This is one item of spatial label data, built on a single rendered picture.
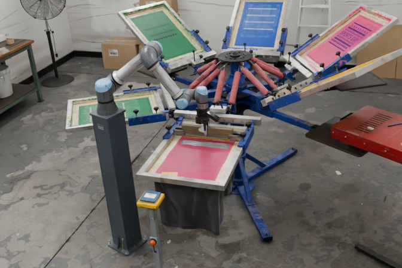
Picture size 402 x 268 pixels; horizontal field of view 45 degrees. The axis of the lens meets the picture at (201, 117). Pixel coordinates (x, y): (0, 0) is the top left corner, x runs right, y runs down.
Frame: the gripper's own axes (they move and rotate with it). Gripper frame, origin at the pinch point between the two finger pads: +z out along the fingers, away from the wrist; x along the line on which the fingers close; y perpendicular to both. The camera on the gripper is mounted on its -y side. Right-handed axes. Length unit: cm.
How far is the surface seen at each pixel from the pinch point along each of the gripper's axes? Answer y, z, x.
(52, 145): 230, 101, -116
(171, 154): 17.8, 5.3, 26.2
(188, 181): -7, 2, 60
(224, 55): 9, -31, -82
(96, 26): 327, 45, -413
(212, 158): -11.2, 5.3, 24.7
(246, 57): -10, -30, -83
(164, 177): 10, 2, 59
